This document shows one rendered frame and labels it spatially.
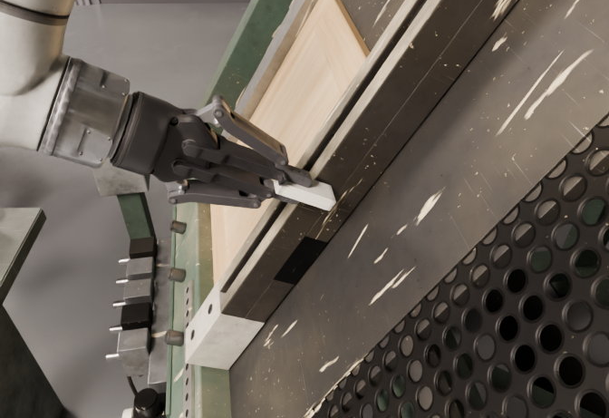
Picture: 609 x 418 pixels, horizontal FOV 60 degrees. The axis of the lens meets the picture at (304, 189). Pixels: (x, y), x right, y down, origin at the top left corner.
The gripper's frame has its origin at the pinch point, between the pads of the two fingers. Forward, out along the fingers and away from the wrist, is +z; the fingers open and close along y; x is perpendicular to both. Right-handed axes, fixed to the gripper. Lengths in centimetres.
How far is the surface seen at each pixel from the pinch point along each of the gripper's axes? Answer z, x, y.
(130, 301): -2, 29, -59
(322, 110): 7.0, 21.0, 0.2
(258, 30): 7, 69, -9
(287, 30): 4.6, 45.1, 1.0
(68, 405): 4, 52, -142
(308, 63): 7.0, 34.5, 0.8
